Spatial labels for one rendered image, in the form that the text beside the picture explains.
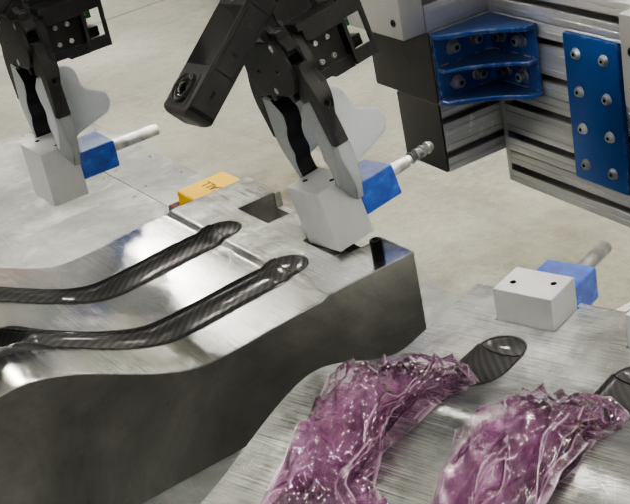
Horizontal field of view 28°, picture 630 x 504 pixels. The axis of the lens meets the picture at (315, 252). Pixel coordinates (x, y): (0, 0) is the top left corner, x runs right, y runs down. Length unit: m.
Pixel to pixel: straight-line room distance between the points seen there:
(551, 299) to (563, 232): 2.02
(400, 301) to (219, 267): 0.16
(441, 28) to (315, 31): 0.53
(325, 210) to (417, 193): 2.25
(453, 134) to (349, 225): 0.54
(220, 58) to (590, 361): 0.35
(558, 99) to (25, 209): 0.64
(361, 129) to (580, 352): 0.25
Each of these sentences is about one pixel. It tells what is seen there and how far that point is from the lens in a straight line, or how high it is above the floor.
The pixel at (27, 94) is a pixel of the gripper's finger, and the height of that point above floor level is 1.00.
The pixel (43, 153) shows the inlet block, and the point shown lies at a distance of 1.19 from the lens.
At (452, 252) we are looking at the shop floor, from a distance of 2.92.
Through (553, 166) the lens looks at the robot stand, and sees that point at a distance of 1.52.
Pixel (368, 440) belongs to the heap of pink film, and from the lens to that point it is 0.77.
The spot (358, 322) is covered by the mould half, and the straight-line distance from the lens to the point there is 0.99.
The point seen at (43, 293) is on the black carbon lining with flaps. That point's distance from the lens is 1.06.
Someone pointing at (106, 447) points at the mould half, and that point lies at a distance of 0.91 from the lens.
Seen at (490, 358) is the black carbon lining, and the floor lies 0.85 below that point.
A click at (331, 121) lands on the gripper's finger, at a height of 1.01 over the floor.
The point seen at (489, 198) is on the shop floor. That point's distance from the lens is 3.15.
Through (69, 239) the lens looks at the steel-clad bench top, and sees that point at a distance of 1.40.
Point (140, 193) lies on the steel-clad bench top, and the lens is 1.47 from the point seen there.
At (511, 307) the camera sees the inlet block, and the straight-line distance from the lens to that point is 0.94.
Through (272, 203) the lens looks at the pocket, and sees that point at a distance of 1.16.
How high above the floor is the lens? 1.35
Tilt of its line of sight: 26 degrees down
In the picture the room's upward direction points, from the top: 12 degrees counter-clockwise
